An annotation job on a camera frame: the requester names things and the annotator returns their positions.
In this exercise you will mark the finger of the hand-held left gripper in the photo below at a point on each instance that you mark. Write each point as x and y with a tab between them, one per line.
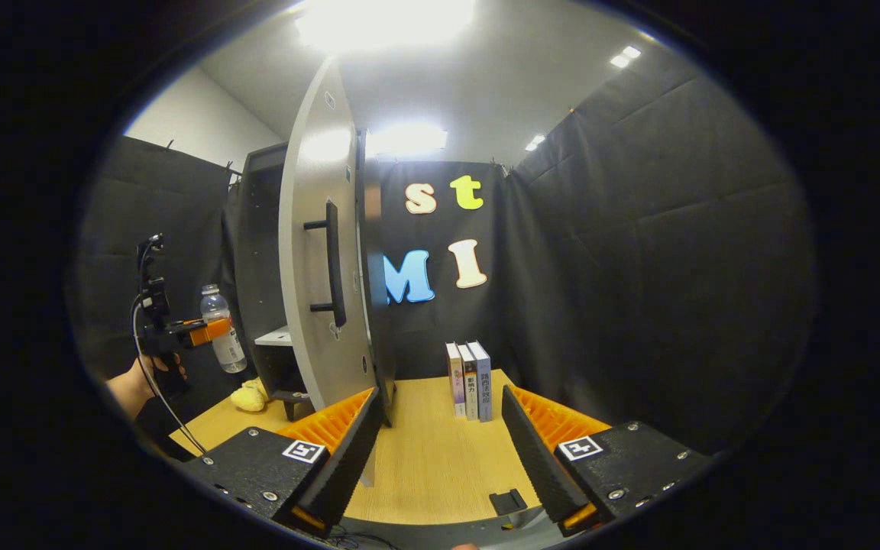
207	331

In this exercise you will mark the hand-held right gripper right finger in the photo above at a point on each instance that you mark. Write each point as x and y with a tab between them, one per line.
538	458

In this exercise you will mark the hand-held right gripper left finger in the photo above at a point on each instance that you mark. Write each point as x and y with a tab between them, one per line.
352	451

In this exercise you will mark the clear plastic bottle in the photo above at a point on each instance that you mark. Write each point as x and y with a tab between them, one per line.
222	328

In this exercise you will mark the dark cabinet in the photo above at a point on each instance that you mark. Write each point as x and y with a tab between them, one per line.
260	252

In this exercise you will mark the beige cabinet door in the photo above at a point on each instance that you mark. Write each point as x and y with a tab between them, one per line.
310	252

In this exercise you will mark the yellow soft toy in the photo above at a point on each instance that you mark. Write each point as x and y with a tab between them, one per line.
250	395

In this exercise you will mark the grey blue spine book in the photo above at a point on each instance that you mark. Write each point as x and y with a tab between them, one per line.
483	382

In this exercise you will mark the white spine book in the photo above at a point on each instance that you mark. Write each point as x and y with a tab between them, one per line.
470	386

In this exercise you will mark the black backdrop cloth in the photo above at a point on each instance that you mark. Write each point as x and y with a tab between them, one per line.
180	198
638	267

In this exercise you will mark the large ceiling light panel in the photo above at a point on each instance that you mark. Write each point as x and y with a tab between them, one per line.
383	23

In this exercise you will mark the double ceiling light panel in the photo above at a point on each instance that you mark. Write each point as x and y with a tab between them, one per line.
625	56

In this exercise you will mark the small black bracket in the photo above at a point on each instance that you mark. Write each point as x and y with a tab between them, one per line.
507	501

